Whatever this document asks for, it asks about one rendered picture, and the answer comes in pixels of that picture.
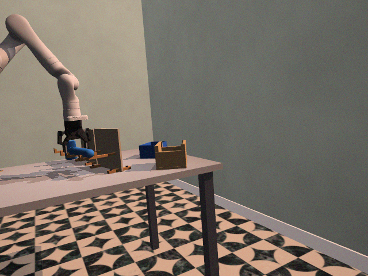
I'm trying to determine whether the dark blue open box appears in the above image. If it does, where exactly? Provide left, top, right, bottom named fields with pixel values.
left=139, top=141, right=167, bottom=159

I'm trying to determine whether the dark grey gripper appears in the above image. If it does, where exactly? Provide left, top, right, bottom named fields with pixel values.
left=57, top=120, right=92, bottom=154

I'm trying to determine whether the blue cylinder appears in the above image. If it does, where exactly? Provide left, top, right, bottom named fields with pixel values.
left=65, top=140, right=94, bottom=160

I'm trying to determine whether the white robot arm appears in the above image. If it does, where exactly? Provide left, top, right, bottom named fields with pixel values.
left=0, top=14, right=88, bottom=121

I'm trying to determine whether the brown wooden crate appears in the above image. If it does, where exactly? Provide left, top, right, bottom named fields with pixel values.
left=154, top=140, right=187, bottom=170

